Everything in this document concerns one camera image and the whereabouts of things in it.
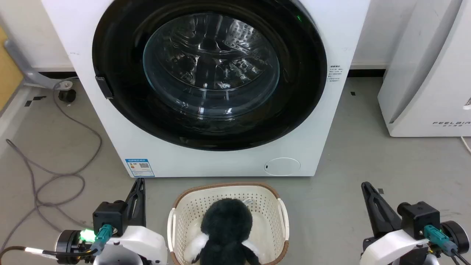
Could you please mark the black round washer door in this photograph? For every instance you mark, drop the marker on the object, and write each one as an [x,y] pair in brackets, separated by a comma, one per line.
[117,44]

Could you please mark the blue energy label sticker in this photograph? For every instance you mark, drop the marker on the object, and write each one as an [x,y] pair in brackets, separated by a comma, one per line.
[139,168]

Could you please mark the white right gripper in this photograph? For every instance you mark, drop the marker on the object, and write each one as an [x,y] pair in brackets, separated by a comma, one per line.
[393,248]

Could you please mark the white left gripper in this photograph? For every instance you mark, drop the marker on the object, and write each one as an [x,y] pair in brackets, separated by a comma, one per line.
[143,244]

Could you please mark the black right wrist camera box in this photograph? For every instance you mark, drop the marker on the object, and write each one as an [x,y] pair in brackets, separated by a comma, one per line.
[419,219]

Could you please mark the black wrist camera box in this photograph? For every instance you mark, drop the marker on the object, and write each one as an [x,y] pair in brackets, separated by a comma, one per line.
[109,218]
[419,219]

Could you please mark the yellow wooden panel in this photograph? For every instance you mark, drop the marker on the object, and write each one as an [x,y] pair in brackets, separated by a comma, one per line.
[7,73]

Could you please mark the grey metal furniture leg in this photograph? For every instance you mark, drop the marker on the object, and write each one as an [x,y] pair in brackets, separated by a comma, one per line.
[31,75]

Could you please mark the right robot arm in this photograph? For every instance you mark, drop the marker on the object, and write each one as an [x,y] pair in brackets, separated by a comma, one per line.
[456,235]

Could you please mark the black caster wheel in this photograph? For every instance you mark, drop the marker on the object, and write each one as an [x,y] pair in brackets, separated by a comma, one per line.
[67,95]

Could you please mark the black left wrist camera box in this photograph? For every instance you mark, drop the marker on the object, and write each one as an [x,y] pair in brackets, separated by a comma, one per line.
[109,218]

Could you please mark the round white filter cover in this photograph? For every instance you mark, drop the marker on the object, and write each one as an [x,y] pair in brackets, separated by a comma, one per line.
[282,166]

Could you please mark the black and white plush toy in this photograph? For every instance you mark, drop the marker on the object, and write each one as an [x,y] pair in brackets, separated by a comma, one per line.
[224,228]

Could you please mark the white air purifier appliance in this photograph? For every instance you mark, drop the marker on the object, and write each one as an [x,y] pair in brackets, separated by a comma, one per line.
[434,73]

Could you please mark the small printed text sticker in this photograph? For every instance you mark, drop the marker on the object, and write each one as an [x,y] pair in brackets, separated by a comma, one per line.
[335,74]

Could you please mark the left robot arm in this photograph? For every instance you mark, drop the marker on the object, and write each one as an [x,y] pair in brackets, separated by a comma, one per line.
[70,244]

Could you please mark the white front-load washing machine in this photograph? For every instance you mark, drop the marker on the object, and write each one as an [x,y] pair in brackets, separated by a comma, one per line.
[110,129]

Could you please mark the cream perforated laundry basket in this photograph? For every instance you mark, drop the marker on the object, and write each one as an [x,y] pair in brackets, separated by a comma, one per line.
[191,210]

